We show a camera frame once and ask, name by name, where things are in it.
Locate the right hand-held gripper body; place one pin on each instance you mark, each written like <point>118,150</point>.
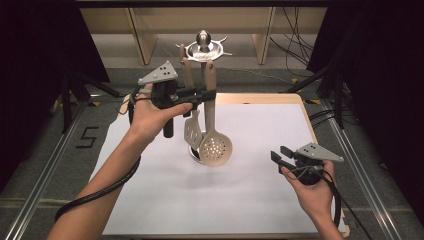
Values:
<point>311,160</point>

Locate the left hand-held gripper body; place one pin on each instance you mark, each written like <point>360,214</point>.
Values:
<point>163,93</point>

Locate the beige slotted spatula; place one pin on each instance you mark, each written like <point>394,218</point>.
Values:
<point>193,131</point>

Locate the steel utensil rack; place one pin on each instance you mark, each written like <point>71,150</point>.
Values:
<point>203,50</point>

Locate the beige perforated skimmer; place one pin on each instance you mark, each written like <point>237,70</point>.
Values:
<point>215,150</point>

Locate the person's left hand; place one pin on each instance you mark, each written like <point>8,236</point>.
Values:
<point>150,116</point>

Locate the person's right hand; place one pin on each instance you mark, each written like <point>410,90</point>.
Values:
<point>315,196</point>

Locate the white paper sheet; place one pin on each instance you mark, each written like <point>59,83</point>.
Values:
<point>240,200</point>

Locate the black tripod stand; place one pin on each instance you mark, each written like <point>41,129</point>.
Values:
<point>338,100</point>
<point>66,100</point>

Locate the light wooden shelf unit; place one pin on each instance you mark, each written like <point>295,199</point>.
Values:
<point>250,20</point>

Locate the black curtain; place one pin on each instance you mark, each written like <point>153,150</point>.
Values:
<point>383,83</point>
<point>36,66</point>

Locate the metal floor rail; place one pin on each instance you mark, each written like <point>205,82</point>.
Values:
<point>43,180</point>
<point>360,173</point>

